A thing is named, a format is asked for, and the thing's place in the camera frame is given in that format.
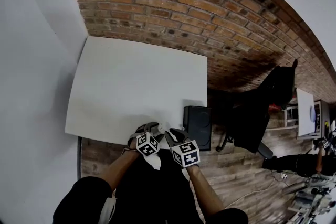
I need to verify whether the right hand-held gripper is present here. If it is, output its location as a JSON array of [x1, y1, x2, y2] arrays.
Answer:
[[164, 128, 201, 168]]

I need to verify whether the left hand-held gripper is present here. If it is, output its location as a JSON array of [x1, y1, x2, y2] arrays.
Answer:
[[127, 122, 164, 158]]

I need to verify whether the small white round object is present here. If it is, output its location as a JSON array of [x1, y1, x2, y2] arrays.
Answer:
[[157, 121, 169, 135]]

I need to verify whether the person's right forearm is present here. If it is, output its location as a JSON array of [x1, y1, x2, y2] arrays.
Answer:
[[186, 164, 226, 216]]

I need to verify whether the person's left forearm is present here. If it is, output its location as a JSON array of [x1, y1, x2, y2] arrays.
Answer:
[[98, 149, 142, 192]]

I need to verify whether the black box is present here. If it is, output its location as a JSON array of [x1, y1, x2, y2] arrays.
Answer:
[[183, 105, 213, 152]]

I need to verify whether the person's black shirt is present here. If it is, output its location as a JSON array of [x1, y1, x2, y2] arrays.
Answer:
[[52, 149, 249, 224]]

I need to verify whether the black office chair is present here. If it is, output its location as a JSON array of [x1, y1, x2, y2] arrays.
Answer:
[[208, 58, 299, 163]]

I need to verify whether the white table with ladder legs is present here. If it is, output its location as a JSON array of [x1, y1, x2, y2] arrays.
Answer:
[[284, 88, 322, 138]]

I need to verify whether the grey metal equipment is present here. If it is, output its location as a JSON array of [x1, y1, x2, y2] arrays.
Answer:
[[287, 175, 336, 224]]

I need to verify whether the white cable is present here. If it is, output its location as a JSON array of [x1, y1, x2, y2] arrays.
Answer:
[[230, 178, 283, 208]]

